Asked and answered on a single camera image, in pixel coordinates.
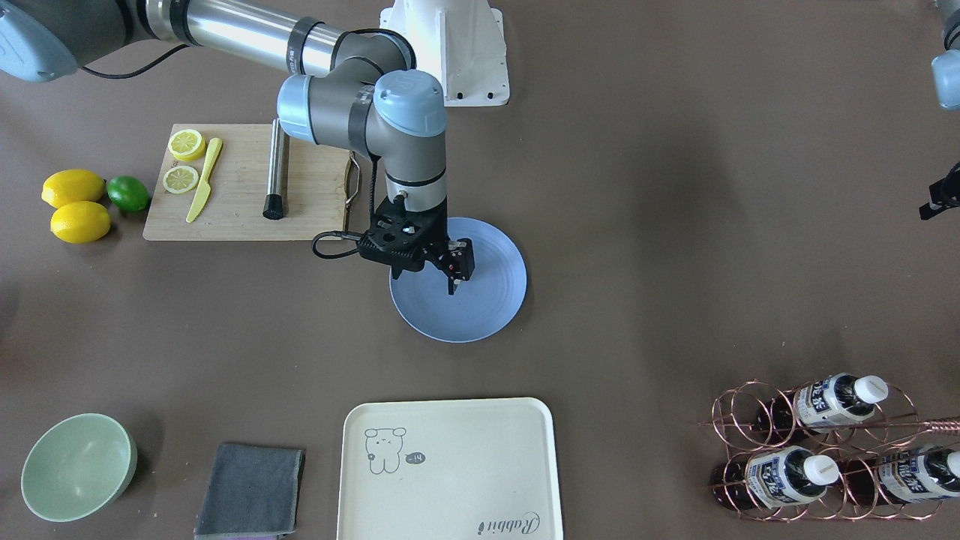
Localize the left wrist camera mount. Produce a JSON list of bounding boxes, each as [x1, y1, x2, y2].
[[919, 163, 960, 220]]

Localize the knife on board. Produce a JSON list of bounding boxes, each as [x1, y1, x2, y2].
[[262, 118, 290, 220]]

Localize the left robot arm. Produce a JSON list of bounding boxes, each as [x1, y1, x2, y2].
[[931, 1, 959, 112]]

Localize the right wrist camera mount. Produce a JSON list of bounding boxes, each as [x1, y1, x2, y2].
[[356, 194, 447, 279]]

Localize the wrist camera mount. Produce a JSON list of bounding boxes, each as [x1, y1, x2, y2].
[[356, 194, 447, 279], [919, 163, 960, 220]]

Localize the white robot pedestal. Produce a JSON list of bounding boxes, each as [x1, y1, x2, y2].
[[379, 1, 511, 107]]

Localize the yellow plastic knife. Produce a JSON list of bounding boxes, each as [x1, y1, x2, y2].
[[185, 137, 223, 223]]

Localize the dark grey folded cloth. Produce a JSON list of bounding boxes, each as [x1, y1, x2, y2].
[[194, 443, 303, 539]]

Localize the sauce bottle front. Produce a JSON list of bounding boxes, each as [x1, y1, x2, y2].
[[709, 445, 840, 512]]

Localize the green lime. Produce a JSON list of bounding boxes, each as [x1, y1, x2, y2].
[[106, 175, 152, 212]]

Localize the sauce bottle middle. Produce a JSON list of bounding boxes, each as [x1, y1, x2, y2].
[[753, 373, 890, 443]]

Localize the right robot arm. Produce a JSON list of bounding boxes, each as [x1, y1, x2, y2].
[[2, 1, 476, 294]]

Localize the wooden cutting board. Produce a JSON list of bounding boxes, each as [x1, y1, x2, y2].
[[142, 123, 350, 242]]

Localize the blue plate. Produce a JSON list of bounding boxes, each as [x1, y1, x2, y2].
[[388, 217, 527, 343]]

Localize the cream rectangular tray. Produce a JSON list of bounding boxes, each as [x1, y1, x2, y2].
[[337, 397, 565, 539]]

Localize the copper wire bottle rack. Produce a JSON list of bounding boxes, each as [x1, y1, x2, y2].
[[703, 379, 958, 523]]

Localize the sauce bottle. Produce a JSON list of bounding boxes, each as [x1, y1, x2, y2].
[[709, 445, 840, 512], [753, 373, 890, 443], [847, 445, 959, 506]]

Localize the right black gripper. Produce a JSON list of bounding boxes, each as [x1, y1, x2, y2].
[[421, 217, 476, 296]]

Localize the sauce bottle back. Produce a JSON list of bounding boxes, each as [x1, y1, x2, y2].
[[847, 445, 959, 506]]

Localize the lemon slice half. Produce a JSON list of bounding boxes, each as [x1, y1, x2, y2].
[[166, 127, 207, 161], [161, 165, 201, 194]]

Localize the mint green bowl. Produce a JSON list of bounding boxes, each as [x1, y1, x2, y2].
[[20, 413, 138, 523]]

